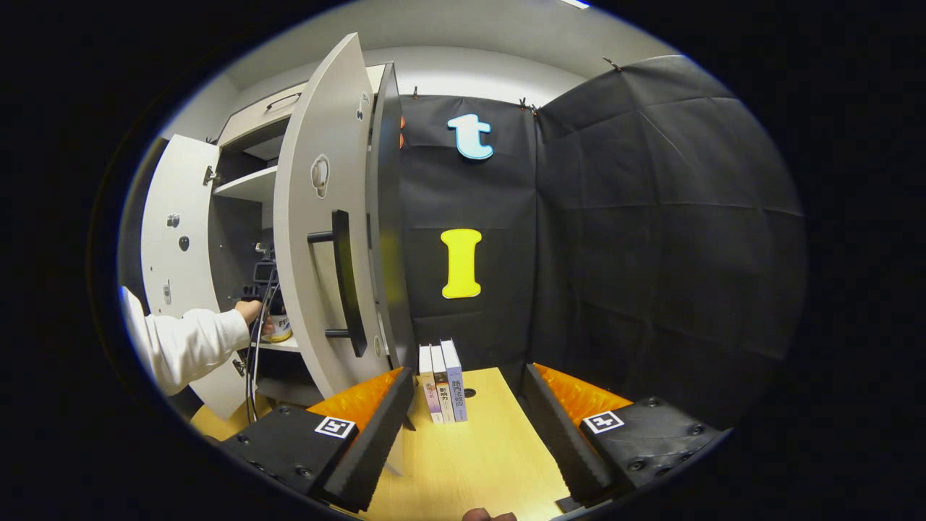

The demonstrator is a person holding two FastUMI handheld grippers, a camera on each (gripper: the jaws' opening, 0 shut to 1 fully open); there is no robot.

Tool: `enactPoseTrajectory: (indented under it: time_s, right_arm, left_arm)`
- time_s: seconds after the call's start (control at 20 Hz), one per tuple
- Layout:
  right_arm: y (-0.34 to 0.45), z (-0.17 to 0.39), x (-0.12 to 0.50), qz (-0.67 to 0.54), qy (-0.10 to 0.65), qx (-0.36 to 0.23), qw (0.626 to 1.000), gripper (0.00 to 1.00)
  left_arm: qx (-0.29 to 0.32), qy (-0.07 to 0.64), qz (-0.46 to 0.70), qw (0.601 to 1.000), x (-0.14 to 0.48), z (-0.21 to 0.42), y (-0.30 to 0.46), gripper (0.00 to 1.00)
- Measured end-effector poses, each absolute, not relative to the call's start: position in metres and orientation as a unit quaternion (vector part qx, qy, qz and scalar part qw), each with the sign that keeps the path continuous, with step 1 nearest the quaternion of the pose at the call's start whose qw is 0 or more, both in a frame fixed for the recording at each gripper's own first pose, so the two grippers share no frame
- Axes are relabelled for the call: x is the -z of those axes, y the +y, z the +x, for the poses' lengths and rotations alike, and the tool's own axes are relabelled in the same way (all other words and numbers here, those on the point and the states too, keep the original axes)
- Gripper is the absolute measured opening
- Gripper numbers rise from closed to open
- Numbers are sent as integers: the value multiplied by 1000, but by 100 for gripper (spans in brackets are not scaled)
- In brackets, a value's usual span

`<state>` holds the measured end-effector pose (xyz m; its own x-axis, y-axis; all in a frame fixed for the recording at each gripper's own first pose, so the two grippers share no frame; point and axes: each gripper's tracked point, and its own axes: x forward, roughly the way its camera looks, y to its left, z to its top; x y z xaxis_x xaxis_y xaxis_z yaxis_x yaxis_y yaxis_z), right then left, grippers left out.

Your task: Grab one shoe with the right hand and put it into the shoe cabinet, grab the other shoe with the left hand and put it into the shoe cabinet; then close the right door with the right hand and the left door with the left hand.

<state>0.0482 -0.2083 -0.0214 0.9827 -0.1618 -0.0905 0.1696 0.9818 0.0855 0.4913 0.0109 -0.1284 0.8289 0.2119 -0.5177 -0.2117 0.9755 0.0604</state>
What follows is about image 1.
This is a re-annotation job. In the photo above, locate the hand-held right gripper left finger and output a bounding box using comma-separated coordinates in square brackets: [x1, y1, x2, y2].
[217, 365, 417, 513]

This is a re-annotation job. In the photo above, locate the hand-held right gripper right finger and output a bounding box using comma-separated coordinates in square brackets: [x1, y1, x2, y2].
[519, 362, 726, 507]

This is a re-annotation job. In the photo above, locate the white cabinet door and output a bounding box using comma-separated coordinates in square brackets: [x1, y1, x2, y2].
[141, 134, 250, 422]
[273, 33, 406, 476]

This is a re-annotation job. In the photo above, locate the white shoe cabinet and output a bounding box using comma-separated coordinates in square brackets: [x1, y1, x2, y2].
[206, 62, 417, 406]

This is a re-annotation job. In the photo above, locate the white cabinet drawer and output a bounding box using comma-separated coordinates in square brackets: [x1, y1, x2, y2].
[217, 64, 388, 151]

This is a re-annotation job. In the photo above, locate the beige book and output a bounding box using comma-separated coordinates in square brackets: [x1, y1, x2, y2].
[419, 344, 443, 424]

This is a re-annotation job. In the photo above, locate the brown book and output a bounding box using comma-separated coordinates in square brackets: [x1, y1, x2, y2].
[430, 344, 455, 423]

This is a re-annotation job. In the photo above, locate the lavender book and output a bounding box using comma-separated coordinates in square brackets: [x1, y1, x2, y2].
[441, 339, 469, 423]

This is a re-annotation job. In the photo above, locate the black backdrop cloth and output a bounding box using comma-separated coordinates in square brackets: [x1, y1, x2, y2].
[396, 54, 807, 435]

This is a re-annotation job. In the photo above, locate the black door handle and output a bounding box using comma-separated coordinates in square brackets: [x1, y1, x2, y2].
[307, 210, 368, 359]

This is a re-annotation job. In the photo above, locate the black cable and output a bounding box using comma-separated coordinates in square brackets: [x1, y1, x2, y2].
[250, 271, 283, 422]
[245, 286, 274, 424]

